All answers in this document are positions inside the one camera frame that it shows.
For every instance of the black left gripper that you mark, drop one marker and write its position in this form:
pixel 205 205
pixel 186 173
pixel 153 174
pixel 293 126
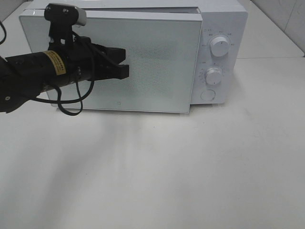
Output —
pixel 83 60

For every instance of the white microwave door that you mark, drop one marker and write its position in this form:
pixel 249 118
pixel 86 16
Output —
pixel 161 51

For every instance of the white timer knob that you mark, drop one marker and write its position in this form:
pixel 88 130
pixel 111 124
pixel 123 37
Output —
pixel 213 76

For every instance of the round white door button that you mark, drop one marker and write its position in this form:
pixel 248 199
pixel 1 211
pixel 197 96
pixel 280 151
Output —
pixel 208 95

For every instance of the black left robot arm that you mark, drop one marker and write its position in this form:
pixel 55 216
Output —
pixel 24 78

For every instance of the upper white power knob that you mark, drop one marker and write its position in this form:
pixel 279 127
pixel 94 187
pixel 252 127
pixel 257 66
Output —
pixel 219 45

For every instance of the white microwave oven body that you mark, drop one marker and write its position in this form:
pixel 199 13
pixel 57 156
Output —
pixel 220 17

